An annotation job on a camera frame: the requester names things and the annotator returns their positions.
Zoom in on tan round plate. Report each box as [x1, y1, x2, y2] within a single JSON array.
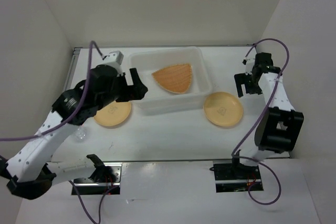
[[203, 92, 244, 127], [93, 101, 131, 127]]

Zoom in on woven bamboo triangular basket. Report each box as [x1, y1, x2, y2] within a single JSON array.
[[152, 63, 193, 94]]

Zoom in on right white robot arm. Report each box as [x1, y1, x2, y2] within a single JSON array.
[[230, 52, 304, 178]]

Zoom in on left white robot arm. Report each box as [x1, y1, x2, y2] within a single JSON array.
[[1, 64, 148, 200]]

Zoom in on clear plastic bin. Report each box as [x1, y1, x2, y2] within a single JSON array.
[[128, 47, 213, 115]]

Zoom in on clear glass cup front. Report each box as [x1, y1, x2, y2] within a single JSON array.
[[75, 127, 87, 142]]

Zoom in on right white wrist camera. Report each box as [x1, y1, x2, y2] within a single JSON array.
[[243, 56, 255, 75]]

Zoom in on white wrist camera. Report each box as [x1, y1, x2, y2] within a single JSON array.
[[101, 51, 124, 74], [243, 56, 255, 75]]

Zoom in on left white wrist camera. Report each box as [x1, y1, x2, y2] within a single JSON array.
[[101, 51, 124, 74]]

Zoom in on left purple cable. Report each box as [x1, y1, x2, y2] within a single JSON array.
[[0, 40, 109, 224]]

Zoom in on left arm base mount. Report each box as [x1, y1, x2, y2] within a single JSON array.
[[73, 162, 122, 195]]

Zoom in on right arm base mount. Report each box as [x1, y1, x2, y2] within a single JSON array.
[[209, 160, 264, 193]]

